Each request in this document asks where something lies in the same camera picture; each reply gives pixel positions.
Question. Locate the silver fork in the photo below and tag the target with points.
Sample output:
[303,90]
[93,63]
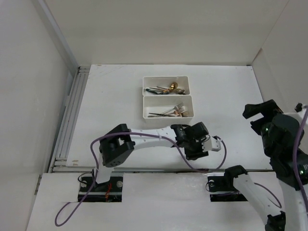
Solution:
[177,107]

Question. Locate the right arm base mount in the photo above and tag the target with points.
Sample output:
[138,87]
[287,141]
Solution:
[226,187]

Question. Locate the green-handled gold spoon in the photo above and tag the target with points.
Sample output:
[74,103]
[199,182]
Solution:
[173,88]

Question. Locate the brown wooden spoon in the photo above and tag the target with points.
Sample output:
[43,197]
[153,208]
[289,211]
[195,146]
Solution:
[178,91]

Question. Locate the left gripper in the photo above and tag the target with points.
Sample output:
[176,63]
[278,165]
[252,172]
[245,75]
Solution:
[198,153]

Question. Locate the rose gold fork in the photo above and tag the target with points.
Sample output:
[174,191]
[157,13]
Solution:
[178,111]

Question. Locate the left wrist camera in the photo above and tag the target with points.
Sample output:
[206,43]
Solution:
[211,144]

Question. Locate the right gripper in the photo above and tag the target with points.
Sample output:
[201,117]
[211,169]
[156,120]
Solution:
[269,108]

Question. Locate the white spoon container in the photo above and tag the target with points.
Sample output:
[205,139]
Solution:
[164,82]

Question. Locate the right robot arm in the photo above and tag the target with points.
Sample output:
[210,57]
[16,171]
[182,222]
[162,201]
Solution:
[291,170]

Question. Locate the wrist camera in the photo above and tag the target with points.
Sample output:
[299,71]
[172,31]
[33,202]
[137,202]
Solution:
[301,110]
[211,144]

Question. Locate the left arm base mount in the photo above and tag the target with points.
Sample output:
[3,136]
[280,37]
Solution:
[108,192]

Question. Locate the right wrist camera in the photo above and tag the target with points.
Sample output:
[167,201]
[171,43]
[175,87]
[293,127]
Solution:
[301,110]

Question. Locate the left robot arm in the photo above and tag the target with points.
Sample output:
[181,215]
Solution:
[117,145]

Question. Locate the white fork container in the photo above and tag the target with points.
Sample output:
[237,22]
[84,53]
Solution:
[162,103]

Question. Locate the aluminium rail frame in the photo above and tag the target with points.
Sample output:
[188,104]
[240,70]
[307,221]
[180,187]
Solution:
[67,123]

